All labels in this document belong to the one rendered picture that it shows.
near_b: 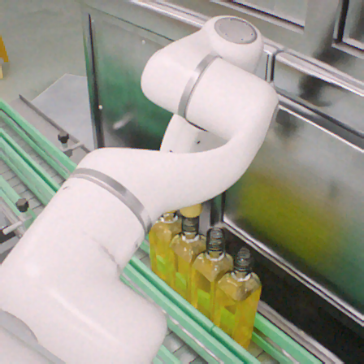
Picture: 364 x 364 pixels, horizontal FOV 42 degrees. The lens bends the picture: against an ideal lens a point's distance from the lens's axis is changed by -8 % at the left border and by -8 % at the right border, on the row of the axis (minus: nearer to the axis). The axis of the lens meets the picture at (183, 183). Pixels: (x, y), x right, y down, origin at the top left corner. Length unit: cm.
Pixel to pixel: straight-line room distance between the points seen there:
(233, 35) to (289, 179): 32
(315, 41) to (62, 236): 46
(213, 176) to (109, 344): 17
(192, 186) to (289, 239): 46
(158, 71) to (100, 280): 22
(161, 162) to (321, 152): 36
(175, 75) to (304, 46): 27
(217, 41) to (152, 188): 20
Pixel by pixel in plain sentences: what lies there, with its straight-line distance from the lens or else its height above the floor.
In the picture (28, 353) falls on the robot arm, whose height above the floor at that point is 131.
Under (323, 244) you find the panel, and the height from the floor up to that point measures 112.
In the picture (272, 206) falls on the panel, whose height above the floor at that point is 112.
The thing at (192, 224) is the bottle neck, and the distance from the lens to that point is 80.
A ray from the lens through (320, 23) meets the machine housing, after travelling 69.
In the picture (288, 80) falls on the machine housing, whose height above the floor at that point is 136.
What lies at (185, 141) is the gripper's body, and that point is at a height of 133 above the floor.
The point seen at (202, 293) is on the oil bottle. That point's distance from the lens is 85.
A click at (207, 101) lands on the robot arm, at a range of 49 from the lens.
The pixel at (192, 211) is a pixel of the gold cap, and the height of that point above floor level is 116.
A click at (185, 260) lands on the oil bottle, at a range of 83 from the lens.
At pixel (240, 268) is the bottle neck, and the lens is 76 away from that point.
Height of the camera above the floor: 169
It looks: 39 degrees down
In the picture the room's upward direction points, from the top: straight up
